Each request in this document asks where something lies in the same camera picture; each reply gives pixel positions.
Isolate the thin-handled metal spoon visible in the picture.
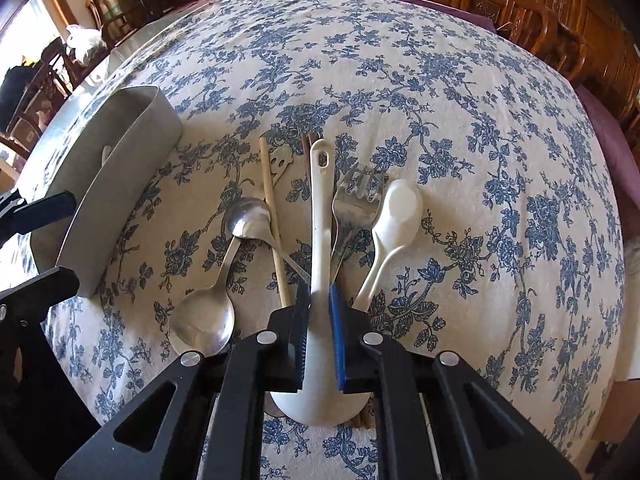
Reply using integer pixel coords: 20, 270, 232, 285
225, 197, 313, 283

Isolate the white plastic spoon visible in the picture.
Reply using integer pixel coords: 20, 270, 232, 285
350, 178, 425, 313

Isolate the black bag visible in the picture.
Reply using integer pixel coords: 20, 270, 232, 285
0, 65, 43, 128

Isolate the wooden armchair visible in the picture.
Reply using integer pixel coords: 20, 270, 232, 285
500, 0, 588, 86

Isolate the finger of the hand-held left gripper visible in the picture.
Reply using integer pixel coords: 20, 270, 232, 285
0, 189, 78, 249
0, 266, 81, 333

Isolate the large metal spoon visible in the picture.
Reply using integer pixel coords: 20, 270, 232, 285
167, 147, 296, 357

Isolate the grey metal utensil tray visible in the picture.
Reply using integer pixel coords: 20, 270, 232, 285
30, 85, 185, 300

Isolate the white plastic ladle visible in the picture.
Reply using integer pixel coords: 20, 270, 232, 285
267, 138, 373, 426

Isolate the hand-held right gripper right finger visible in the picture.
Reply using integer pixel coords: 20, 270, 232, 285
327, 282, 583, 480

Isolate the metal fork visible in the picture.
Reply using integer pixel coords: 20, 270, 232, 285
327, 165, 388, 286

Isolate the white plastic bag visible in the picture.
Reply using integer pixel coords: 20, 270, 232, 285
66, 24, 108, 61

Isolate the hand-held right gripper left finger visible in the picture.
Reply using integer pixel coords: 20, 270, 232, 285
55, 282, 311, 480

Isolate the blue floral tablecloth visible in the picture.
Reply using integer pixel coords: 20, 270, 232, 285
15, 0, 631, 480

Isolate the carved high-back wooden chair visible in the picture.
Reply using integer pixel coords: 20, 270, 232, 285
537, 0, 640, 131

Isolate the light wooden chopstick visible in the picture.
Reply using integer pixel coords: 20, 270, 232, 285
258, 136, 293, 308

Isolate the wooden dining chair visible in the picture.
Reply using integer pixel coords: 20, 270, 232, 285
85, 0, 166, 48
0, 40, 76, 161

